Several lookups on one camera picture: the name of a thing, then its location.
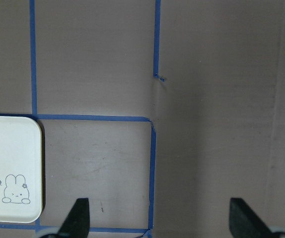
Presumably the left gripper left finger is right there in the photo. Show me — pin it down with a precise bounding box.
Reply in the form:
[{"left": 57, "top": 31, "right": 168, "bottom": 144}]
[{"left": 37, "top": 198, "right": 90, "bottom": 238}]

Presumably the cream plastic tray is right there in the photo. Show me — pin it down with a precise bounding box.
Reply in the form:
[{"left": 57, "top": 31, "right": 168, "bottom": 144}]
[{"left": 0, "top": 116, "right": 43, "bottom": 223}]

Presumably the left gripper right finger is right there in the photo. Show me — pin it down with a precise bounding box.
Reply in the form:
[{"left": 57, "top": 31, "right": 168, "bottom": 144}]
[{"left": 229, "top": 198, "right": 285, "bottom": 238}]

